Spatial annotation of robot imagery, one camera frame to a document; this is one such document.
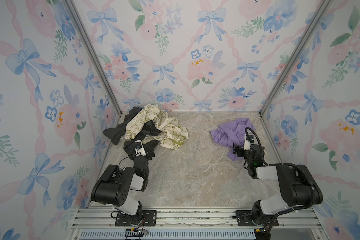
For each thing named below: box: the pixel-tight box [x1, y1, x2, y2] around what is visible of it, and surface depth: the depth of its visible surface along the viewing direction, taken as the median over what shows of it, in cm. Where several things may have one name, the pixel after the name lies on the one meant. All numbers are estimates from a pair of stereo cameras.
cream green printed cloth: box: [125, 104, 189, 150], surface depth 99 cm
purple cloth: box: [209, 118, 256, 161], surface depth 103 cm
